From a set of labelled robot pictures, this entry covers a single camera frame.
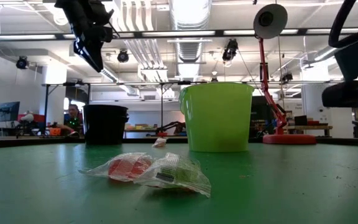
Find black plastic bucket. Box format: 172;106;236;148
82;104;130;146

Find white pillar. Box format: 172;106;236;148
300;82;331;133

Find clear green candy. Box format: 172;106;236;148
134;151;213;198

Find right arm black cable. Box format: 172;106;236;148
328;0;358;49

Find black metal rack frame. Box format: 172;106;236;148
41;82;92;131

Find large black screen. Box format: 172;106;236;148
250;95;275;127

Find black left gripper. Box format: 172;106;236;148
54;0;115;73

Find lime green plastic bucket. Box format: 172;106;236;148
178;82;255;153

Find wooden workbench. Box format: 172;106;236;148
286;124;334;131

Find black beam light strips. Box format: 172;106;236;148
0;27;358;41

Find green table mat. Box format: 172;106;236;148
0;141;358;224

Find person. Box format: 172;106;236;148
56;104;82;138

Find clear red candy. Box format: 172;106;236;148
78;151;155;183
152;137;168;149

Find red desk lamp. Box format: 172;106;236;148
252;2;317;145

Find black ceiling spotlight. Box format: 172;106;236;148
15;55;30;70
117;49;130;63
221;38;239;62

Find silver ventilation duct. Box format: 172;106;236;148
312;46;338;62
168;0;213;80

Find computer monitor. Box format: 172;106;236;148
0;101;21;123

